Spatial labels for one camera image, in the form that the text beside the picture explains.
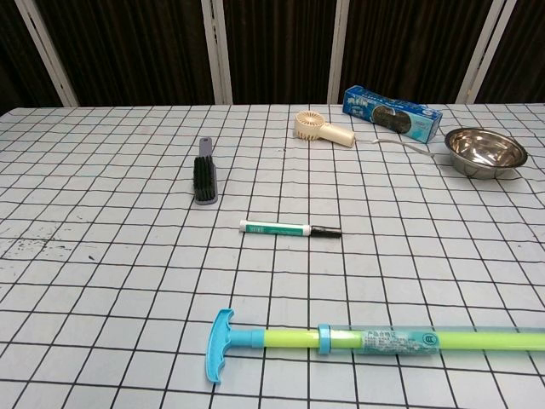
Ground white green marker body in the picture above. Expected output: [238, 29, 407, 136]
[238, 219, 314, 239]

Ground black marker cap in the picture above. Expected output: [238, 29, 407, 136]
[309, 225, 343, 240]

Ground grey brush black bristles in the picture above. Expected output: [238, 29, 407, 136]
[192, 136, 221, 207]

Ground cream handheld fan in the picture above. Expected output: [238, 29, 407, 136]
[292, 110, 357, 149]

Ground blue green water pump toy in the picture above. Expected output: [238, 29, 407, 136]
[204, 308, 545, 385]

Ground blue cardboard box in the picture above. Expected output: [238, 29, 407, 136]
[342, 84, 444, 145]

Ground white black checkered tablecloth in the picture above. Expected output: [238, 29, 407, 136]
[0, 103, 545, 409]

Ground stainless steel bowl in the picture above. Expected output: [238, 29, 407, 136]
[444, 128, 530, 181]

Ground white fan cord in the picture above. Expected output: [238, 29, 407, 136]
[371, 138, 438, 160]

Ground white screen frame post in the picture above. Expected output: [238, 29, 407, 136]
[15, 0, 81, 108]
[456, 0, 519, 105]
[326, 0, 351, 105]
[199, 0, 234, 106]

